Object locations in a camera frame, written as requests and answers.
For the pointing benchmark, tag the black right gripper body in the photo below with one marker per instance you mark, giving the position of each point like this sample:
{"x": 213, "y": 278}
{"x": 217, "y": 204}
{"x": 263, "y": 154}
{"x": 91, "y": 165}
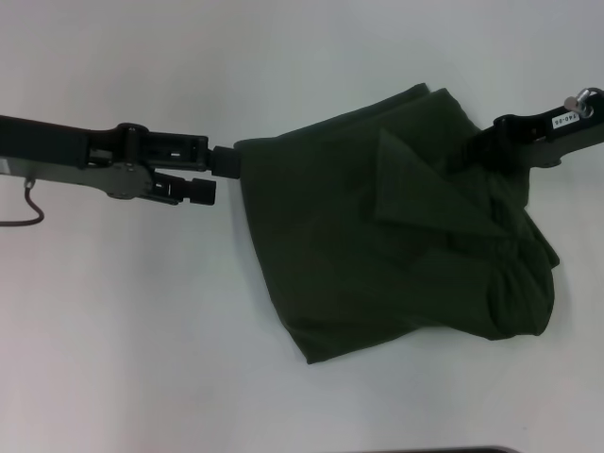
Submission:
{"x": 557, "y": 137}

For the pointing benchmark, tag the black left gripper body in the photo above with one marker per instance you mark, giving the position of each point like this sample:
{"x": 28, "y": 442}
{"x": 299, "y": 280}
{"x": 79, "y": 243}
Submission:
{"x": 71, "y": 151}

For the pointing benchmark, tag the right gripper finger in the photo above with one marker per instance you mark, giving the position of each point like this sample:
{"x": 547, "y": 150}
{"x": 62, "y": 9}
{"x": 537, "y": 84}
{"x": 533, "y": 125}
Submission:
{"x": 476, "y": 146}

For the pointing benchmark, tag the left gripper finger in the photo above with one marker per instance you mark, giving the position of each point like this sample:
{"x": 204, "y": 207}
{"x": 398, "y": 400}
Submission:
{"x": 189, "y": 153}
{"x": 189, "y": 189}

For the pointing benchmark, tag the dark green FREE! t-shirt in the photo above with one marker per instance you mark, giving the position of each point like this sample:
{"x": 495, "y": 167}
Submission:
{"x": 377, "y": 236}

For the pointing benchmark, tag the white 140-06 label sticker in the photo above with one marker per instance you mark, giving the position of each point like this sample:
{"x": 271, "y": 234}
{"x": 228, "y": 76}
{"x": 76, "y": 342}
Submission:
{"x": 565, "y": 119}

